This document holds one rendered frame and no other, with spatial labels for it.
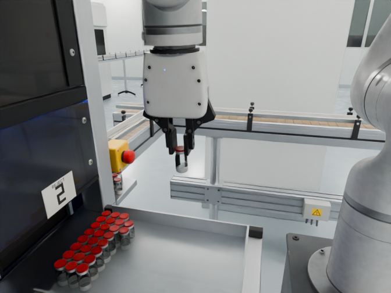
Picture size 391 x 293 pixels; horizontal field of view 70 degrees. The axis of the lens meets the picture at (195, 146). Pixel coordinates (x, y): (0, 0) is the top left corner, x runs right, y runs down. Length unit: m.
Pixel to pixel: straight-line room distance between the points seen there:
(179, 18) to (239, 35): 1.52
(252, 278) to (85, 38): 0.59
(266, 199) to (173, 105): 1.17
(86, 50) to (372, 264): 0.67
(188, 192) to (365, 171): 1.22
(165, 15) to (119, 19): 9.15
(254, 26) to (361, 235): 1.55
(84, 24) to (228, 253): 0.57
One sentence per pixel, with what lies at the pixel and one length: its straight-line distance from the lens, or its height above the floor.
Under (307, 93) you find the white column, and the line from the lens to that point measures 1.95.
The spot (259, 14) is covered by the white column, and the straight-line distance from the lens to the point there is 1.91.
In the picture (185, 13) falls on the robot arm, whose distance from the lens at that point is 0.40.
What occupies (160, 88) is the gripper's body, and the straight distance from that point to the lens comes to 0.43.
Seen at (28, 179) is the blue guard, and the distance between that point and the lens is 0.55.
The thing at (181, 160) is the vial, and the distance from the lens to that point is 0.49.
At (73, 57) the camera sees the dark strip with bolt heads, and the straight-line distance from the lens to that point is 0.64.
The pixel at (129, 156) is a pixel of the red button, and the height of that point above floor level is 1.00.
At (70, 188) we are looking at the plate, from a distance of 0.64.
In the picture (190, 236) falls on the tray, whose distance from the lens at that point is 0.67.
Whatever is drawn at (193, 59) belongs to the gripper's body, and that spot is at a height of 1.28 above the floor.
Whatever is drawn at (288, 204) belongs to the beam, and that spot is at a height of 0.50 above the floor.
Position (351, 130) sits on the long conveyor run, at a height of 0.92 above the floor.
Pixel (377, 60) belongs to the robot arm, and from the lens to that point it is 0.53.
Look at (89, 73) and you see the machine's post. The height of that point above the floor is 1.23.
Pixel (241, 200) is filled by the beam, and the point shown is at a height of 0.48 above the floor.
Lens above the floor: 1.31
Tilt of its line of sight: 22 degrees down
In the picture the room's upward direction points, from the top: straight up
